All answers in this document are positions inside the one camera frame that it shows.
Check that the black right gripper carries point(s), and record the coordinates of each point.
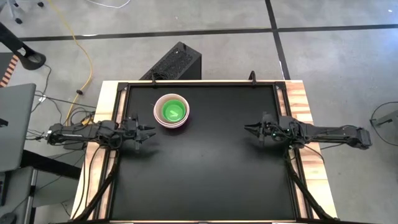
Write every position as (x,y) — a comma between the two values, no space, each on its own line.
(269,129)

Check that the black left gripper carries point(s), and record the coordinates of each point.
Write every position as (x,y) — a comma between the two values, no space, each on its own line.
(132,130)

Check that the small green bowl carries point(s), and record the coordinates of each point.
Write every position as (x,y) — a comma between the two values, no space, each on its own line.
(174,111)

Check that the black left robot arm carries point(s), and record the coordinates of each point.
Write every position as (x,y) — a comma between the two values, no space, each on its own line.
(84,132)

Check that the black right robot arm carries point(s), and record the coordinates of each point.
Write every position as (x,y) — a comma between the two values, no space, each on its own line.
(326,132)

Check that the black clamp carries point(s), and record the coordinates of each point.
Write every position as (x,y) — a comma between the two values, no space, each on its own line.
(253,77)
(153,79)

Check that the black computer tower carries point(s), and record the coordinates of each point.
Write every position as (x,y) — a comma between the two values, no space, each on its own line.
(177,62)

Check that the grey stand base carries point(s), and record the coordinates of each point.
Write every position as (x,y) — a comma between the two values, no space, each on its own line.
(387,118)

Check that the black stand foot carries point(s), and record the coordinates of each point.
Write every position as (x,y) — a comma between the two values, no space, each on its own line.
(31,60)

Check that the orange black striped strip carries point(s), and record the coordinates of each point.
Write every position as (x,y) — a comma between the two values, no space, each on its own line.
(9,70)

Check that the black chair base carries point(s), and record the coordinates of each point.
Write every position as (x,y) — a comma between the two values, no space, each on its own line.
(18,21)

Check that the black table frame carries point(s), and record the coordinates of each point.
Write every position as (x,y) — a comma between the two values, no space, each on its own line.
(119,102)

